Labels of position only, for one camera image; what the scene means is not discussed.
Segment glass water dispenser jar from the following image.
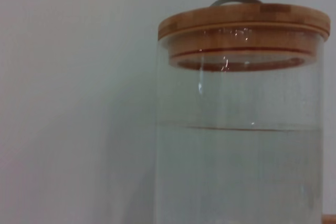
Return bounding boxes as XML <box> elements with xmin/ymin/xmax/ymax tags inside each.
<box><xmin>154</xmin><ymin>28</ymin><xmax>326</xmax><ymax>224</ymax></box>

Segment round bamboo jar lid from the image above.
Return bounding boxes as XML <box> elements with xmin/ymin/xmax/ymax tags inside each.
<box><xmin>157</xmin><ymin>2</ymin><xmax>331</xmax><ymax>72</ymax></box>

